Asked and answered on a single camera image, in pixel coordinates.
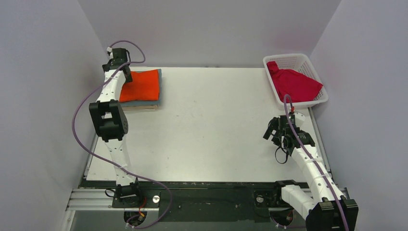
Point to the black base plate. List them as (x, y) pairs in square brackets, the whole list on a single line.
[(207, 202)]

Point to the crimson t shirt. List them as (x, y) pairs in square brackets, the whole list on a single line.
[(298, 86)]

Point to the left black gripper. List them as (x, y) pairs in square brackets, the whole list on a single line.
[(127, 72)]

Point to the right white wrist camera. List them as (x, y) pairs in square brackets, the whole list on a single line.
[(297, 118)]

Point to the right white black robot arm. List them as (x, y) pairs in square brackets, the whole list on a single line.
[(327, 208)]

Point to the folded blue t shirt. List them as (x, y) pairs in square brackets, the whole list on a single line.
[(149, 102)]

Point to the folded beige t shirt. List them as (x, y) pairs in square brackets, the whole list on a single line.
[(139, 107)]

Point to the orange t shirt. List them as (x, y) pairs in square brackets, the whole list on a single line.
[(140, 86)]

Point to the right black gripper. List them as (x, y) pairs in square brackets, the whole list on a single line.
[(275, 131)]

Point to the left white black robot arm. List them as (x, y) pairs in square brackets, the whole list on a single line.
[(111, 125)]

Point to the white plastic basket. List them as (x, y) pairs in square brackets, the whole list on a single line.
[(300, 63)]

